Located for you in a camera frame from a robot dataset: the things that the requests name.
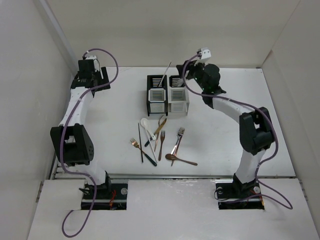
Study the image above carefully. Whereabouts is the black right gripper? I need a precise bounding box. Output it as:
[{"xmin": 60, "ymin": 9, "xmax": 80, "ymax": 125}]
[{"xmin": 175, "ymin": 58, "xmax": 208, "ymax": 92}]

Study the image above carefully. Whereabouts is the white chopstick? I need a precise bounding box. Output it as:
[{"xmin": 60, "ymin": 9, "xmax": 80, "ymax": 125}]
[
  {"xmin": 158, "ymin": 61, "xmax": 172, "ymax": 87},
  {"xmin": 149, "ymin": 137, "xmax": 158, "ymax": 163}
]

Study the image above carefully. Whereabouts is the black chopstick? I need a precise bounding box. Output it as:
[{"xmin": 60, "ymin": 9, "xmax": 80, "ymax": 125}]
[{"xmin": 137, "ymin": 122, "xmax": 144, "ymax": 164}]

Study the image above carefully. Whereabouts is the small white ceramic spoon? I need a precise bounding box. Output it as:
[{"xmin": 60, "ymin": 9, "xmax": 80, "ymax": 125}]
[{"xmin": 175, "ymin": 78, "xmax": 184, "ymax": 87}]

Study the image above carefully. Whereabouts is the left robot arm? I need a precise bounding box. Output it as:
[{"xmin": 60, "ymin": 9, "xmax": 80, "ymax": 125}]
[{"xmin": 50, "ymin": 55, "xmax": 112, "ymax": 199}]

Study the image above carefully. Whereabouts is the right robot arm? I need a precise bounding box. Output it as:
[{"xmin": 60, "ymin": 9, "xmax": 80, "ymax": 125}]
[{"xmin": 176, "ymin": 60, "xmax": 278, "ymax": 200}]

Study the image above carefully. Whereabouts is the white slotted utensil container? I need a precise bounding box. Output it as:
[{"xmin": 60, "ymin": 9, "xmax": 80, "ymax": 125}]
[{"xmin": 168, "ymin": 75, "xmax": 190, "ymax": 118}]

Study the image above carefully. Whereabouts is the black slotted utensil container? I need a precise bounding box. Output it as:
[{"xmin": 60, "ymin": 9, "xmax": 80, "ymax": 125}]
[{"xmin": 146, "ymin": 75, "xmax": 169, "ymax": 116}]

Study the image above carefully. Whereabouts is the copper knife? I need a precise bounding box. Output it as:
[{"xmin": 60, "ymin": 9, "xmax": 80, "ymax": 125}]
[{"xmin": 154, "ymin": 114, "xmax": 165, "ymax": 151}]

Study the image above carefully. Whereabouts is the silver copper fork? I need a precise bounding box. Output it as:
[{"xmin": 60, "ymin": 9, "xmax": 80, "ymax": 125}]
[{"xmin": 171, "ymin": 127, "xmax": 185, "ymax": 156}]

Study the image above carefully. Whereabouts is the copper spoon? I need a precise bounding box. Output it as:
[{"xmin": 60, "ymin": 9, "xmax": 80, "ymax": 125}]
[{"xmin": 165, "ymin": 153, "xmax": 198, "ymax": 166}]

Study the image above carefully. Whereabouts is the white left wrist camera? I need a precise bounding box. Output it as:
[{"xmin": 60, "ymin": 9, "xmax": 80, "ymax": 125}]
[{"xmin": 82, "ymin": 51, "xmax": 98, "ymax": 61}]

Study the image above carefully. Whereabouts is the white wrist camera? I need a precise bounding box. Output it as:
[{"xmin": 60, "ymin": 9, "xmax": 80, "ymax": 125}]
[
  {"xmin": 196, "ymin": 47, "xmax": 212, "ymax": 64},
  {"xmin": 82, "ymin": 51, "xmax": 98, "ymax": 61}
]

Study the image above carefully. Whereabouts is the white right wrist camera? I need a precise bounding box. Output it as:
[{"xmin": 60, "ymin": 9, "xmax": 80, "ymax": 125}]
[{"xmin": 196, "ymin": 47, "xmax": 212, "ymax": 64}]

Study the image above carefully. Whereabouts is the gold knife green handle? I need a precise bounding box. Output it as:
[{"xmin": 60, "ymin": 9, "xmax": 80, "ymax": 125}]
[{"xmin": 144, "ymin": 118, "xmax": 167, "ymax": 147}]

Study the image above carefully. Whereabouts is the gold fork green handle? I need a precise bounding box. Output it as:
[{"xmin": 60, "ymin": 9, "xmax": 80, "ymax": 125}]
[{"xmin": 130, "ymin": 138, "xmax": 157, "ymax": 167}]

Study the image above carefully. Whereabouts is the aluminium rail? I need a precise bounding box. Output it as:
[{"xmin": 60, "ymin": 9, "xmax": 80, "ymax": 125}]
[{"xmin": 49, "ymin": 154, "xmax": 301, "ymax": 183}]

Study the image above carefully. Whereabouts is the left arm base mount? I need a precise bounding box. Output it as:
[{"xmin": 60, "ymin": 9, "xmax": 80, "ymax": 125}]
[{"xmin": 79, "ymin": 182, "xmax": 128, "ymax": 211}]

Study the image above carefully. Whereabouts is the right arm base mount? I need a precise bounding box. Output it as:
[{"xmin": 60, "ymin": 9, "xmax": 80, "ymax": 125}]
[{"xmin": 214, "ymin": 182, "xmax": 265, "ymax": 210}]

